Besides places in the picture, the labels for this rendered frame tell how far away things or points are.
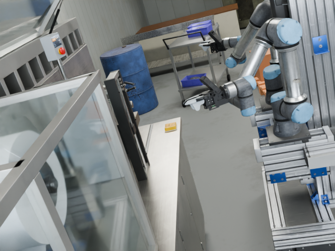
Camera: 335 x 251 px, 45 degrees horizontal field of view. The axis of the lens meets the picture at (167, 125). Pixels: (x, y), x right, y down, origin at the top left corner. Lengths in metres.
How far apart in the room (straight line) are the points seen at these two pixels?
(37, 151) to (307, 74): 1.85
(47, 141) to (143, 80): 4.84
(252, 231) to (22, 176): 2.40
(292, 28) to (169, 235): 1.10
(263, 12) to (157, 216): 1.48
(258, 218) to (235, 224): 0.18
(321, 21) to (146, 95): 3.70
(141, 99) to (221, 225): 2.97
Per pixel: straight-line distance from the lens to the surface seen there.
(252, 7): 9.50
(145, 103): 5.70
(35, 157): 0.78
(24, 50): 2.21
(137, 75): 5.59
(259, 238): 2.92
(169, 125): 2.53
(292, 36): 2.02
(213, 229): 3.08
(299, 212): 2.74
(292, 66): 2.08
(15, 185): 0.71
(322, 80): 2.44
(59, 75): 2.53
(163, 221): 1.71
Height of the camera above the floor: 1.86
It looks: 21 degrees down
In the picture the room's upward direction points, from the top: 16 degrees counter-clockwise
